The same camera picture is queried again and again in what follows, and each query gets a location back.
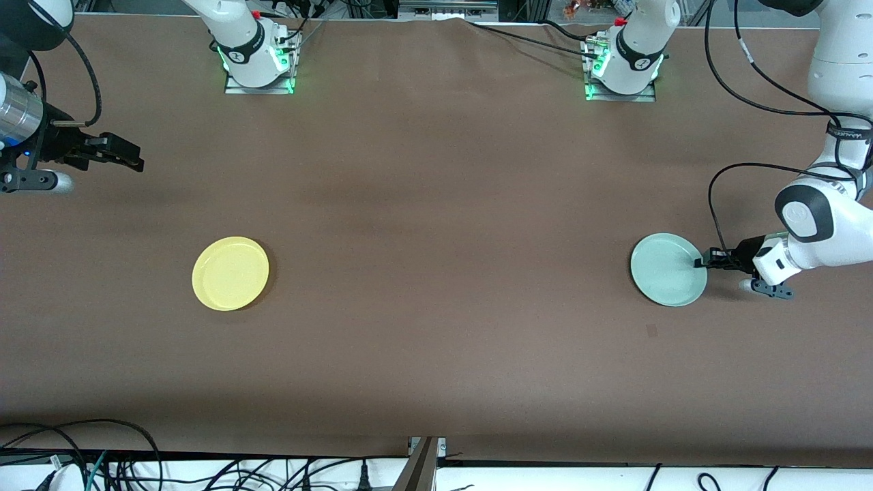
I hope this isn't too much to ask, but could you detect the pale green plastic plate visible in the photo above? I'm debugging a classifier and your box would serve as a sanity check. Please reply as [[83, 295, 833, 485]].
[[630, 233, 709, 308]]

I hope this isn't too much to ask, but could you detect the yellow plastic plate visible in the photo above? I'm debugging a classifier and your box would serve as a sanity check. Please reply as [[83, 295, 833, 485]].
[[192, 236, 270, 312]]

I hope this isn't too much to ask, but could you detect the brown table cover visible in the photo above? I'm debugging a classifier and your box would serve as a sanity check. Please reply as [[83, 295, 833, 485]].
[[0, 14, 873, 468]]

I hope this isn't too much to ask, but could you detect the aluminium profile bar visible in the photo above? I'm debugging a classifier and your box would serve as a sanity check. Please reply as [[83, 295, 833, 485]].
[[392, 436, 448, 491]]

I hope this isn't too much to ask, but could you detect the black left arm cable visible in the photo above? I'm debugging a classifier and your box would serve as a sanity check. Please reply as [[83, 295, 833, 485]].
[[704, 0, 873, 256]]

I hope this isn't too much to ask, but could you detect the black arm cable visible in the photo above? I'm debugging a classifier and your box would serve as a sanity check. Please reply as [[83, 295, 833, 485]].
[[24, 0, 102, 130], [704, 0, 873, 256]]

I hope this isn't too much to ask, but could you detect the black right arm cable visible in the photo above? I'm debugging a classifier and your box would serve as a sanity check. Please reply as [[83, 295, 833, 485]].
[[24, 0, 102, 130]]

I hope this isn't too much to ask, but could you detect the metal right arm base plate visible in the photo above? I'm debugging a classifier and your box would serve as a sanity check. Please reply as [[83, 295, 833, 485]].
[[224, 31, 302, 95]]

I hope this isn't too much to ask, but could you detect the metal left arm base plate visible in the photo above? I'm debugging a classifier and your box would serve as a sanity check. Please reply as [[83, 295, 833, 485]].
[[581, 38, 657, 103]]

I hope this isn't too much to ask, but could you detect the large black cable loop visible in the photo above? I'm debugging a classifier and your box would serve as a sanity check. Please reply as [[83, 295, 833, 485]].
[[0, 418, 163, 491]]

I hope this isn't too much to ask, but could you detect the short black table cable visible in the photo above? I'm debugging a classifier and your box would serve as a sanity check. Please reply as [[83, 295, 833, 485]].
[[542, 19, 593, 40]]

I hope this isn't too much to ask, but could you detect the long black table cable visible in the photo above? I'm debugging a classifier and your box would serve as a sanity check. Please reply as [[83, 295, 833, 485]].
[[466, 19, 601, 57]]

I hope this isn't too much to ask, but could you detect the green cable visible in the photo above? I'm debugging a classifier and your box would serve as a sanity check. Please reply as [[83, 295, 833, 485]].
[[85, 450, 110, 491]]

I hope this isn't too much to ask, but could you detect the grey metal rail box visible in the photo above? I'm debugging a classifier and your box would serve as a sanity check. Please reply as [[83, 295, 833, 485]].
[[399, 0, 499, 22]]

